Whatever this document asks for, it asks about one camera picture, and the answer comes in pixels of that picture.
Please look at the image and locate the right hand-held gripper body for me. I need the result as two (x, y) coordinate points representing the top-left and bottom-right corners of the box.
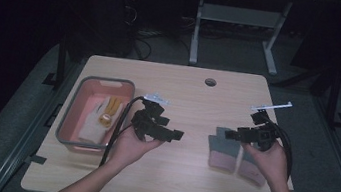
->
(235, 95), (294, 156)

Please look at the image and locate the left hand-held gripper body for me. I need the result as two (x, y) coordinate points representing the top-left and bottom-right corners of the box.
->
(127, 90), (174, 145)

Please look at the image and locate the grey pink fingerless glove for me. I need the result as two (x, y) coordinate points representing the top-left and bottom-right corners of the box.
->
(235, 147), (271, 188)
(203, 125), (244, 174)

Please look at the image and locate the beige glove animal face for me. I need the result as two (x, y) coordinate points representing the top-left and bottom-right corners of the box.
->
(76, 92), (125, 147)

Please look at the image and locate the pink basin grey rim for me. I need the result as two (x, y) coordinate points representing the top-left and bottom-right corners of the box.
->
(53, 70), (137, 160)

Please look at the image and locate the person's right hand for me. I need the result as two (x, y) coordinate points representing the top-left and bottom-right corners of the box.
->
(235, 135), (294, 191)

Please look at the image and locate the person's left hand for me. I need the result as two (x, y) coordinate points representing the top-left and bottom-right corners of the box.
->
(107, 122), (167, 176)

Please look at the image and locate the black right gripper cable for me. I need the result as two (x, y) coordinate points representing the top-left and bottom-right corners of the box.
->
(239, 118), (299, 192)

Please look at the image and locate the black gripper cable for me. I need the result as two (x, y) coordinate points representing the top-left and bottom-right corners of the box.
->
(239, 118), (299, 192)
(98, 90), (146, 173)

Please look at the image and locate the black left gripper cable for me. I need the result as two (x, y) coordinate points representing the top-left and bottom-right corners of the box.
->
(98, 90), (146, 173)

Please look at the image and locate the grey table cable grommet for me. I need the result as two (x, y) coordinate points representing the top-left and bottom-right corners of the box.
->
(203, 77), (218, 88)

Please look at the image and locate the bundle of floor cables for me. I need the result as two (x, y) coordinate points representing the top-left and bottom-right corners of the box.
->
(115, 4), (198, 66)

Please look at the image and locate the white metal desk frame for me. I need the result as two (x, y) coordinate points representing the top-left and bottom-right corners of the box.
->
(176, 0), (341, 85)

